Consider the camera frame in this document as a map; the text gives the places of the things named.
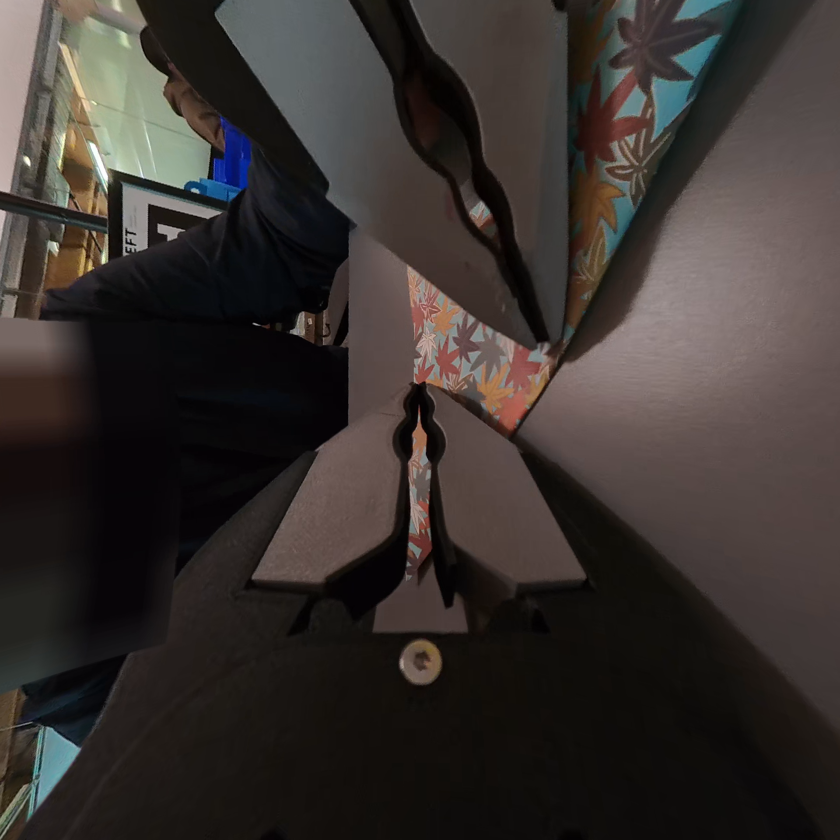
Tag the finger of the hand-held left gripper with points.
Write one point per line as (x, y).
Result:
(525, 98)
(341, 131)

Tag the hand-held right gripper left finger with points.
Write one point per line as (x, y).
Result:
(341, 512)

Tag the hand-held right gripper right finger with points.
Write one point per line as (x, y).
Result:
(505, 518)

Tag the leaf-patterned origami paper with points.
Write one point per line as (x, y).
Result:
(472, 354)

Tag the person's left forearm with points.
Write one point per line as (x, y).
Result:
(197, 275)

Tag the person's left hand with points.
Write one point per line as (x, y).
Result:
(193, 115)

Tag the blue storage bins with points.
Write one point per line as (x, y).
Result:
(233, 157)

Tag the person's dark clothed body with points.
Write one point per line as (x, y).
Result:
(262, 407)

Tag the black-and-white marker board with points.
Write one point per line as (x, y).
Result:
(131, 203)

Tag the metal pole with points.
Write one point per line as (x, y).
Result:
(52, 211)

